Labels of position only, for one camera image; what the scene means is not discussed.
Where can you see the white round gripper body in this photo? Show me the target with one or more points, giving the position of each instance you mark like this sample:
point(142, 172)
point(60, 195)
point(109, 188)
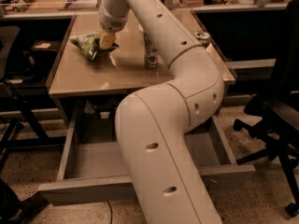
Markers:
point(111, 23)

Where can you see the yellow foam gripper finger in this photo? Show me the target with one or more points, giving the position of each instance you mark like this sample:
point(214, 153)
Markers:
point(106, 39)

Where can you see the green jalapeno chip bag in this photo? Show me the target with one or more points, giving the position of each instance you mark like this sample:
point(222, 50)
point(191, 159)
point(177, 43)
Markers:
point(89, 45)

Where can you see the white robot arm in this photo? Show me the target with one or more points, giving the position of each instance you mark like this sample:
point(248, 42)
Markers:
point(151, 123)

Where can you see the open grey top drawer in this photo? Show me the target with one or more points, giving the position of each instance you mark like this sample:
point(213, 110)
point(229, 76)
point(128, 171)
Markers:
point(92, 170)

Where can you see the tall slim drink can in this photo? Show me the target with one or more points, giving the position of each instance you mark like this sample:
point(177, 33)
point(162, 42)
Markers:
point(150, 53)

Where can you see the green white soda can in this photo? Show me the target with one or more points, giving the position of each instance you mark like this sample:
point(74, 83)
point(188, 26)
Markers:
point(203, 38)

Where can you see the black chair left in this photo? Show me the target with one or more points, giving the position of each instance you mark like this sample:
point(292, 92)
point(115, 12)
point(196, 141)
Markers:
point(8, 34)

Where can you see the black office chair right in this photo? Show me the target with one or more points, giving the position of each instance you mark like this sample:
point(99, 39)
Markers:
point(277, 106)

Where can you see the black shoe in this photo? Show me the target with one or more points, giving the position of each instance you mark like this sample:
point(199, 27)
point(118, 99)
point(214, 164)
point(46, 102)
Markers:
point(29, 208)

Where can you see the black desk frame left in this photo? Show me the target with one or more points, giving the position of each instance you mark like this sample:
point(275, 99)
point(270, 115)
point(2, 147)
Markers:
point(42, 139)

